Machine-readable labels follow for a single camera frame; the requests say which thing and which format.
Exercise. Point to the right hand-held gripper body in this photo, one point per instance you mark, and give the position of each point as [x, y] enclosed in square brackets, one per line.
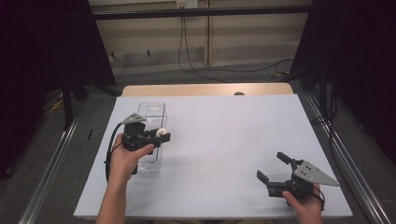
[302, 182]

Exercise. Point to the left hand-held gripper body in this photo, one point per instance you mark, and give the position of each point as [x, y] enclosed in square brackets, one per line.
[135, 138]

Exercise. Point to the white ball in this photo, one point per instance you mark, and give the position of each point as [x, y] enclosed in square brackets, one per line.
[162, 132]

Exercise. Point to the clear plastic container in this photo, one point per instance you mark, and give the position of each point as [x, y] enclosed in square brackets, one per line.
[154, 109]

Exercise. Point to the person's left hand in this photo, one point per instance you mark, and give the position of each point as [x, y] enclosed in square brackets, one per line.
[124, 165]

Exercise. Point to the person's right hand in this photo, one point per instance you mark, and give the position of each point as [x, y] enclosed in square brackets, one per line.
[306, 211]

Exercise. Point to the white table mat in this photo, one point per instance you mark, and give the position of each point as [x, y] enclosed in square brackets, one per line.
[218, 140]

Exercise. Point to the black tripod stand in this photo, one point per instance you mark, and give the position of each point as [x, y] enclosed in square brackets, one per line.
[67, 105]

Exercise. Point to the dark round table grommet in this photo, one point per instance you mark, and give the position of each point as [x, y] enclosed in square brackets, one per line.
[239, 93]

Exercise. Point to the dark curtain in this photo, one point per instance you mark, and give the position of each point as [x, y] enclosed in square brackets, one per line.
[37, 62]
[358, 62]

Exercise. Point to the black horizontal bar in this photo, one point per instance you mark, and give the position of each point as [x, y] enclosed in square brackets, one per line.
[202, 13]

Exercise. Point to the metal floor rail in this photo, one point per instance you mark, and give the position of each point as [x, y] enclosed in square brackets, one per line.
[351, 161]
[49, 174]

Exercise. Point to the white wall socket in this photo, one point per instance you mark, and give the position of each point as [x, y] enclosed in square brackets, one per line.
[186, 3]

